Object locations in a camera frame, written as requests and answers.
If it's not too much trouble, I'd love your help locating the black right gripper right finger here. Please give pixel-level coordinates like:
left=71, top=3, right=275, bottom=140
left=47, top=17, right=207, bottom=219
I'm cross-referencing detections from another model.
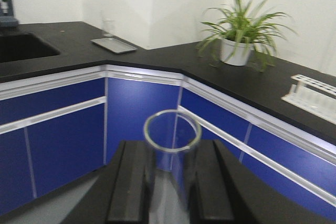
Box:
left=190, top=140, right=332, bottom=223

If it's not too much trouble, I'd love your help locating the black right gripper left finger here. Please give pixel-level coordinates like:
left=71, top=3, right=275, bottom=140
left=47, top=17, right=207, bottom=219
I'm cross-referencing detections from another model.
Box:
left=62, top=141, right=149, bottom=223

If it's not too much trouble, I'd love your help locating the clear glass test tube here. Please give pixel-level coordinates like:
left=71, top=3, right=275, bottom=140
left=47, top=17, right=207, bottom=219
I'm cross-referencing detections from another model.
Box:
left=143, top=109, right=202, bottom=223

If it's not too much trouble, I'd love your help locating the metal tray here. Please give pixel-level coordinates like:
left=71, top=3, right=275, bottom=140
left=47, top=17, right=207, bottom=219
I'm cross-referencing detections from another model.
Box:
left=91, top=37, right=137, bottom=54

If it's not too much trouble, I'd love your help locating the blue lab cabinet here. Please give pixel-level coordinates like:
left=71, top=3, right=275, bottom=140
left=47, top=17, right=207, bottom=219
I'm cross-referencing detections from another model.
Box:
left=1, top=65, right=335, bottom=220

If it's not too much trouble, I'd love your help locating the white test tube rack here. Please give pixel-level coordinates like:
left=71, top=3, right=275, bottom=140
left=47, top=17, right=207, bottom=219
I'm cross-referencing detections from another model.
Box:
left=281, top=74, right=335, bottom=120

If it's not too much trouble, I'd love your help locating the white plant pot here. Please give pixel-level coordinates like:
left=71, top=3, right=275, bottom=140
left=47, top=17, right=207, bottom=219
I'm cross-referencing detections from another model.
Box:
left=220, top=39, right=253, bottom=66

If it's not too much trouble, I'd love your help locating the green spider plant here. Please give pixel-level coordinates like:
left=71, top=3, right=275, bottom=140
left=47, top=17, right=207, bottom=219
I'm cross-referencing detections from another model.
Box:
left=196, top=0, right=295, bottom=72

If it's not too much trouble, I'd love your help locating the clear glass beaker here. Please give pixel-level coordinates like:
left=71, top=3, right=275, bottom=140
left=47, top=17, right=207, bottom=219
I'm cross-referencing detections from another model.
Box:
left=101, top=11, right=115, bottom=37

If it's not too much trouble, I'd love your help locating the black sink basin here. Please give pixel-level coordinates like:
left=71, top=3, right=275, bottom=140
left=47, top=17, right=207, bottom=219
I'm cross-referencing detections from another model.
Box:
left=1, top=33, right=60, bottom=63

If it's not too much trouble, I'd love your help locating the green-top faucet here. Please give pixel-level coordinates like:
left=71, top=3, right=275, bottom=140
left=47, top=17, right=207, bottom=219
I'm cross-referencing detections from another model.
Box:
left=1, top=0, right=19, bottom=27

